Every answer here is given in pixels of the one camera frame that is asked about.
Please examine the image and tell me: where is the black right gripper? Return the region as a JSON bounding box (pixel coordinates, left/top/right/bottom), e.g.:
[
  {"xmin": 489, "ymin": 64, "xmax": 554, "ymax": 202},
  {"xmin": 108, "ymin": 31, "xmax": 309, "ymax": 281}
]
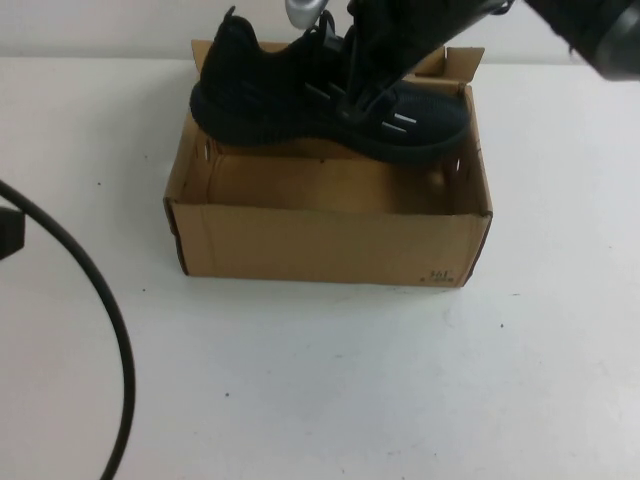
[{"xmin": 341, "ymin": 0, "xmax": 526, "ymax": 124}]

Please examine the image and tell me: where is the black knit sneaker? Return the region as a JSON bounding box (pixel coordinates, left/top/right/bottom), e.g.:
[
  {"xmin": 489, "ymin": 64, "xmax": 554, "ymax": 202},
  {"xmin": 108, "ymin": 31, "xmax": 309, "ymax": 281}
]
[{"xmin": 188, "ymin": 4, "xmax": 474, "ymax": 167}]

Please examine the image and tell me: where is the brown cardboard shoe box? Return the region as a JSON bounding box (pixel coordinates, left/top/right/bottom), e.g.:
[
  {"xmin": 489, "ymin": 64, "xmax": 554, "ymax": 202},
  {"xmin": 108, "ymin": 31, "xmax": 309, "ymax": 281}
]
[{"xmin": 162, "ymin": 39, "xmax": 494, "ymax": 290}]

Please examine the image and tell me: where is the grey and silver wrist camera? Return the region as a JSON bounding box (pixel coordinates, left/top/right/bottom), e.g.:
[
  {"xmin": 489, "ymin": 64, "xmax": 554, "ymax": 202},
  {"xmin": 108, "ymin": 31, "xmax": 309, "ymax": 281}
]
[{"xmin": 283, "ymin": 0, "xmax": 330, "ymax": 26}]

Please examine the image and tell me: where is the black left camera cable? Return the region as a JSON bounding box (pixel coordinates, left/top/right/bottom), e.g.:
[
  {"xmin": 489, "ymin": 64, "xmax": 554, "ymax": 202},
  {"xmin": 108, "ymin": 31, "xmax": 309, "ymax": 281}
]
[{"xmin": 0, "ymin": 178, "xmax": 138, "ymax": 480}]

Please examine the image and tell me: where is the black cable connector block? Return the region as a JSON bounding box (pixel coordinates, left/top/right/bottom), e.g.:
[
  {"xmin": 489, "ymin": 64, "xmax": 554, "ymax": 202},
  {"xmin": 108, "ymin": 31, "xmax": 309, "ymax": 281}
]
[{"xmin": 0, "ymin": 203, "xmax": 26, "ymax": 262}]

